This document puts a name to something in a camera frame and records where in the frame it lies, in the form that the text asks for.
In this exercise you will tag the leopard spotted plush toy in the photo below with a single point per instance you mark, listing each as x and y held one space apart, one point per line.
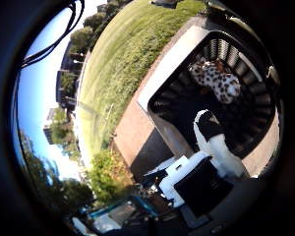
219 82

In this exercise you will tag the black slatted plastic basket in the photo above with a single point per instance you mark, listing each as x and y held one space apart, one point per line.
252 108

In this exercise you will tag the blue metal frame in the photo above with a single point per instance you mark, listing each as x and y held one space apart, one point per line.
121 205

